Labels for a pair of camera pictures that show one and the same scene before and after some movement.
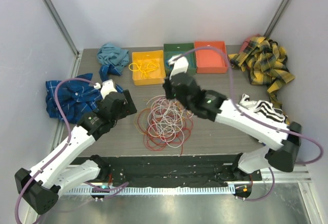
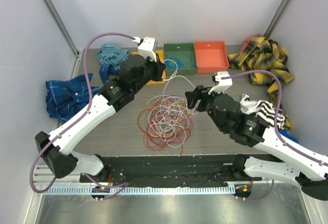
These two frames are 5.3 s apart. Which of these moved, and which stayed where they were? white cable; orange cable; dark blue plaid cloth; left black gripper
Moved: left black gripper
Stayed: dark blue plaid cloth; orange cable; white cable
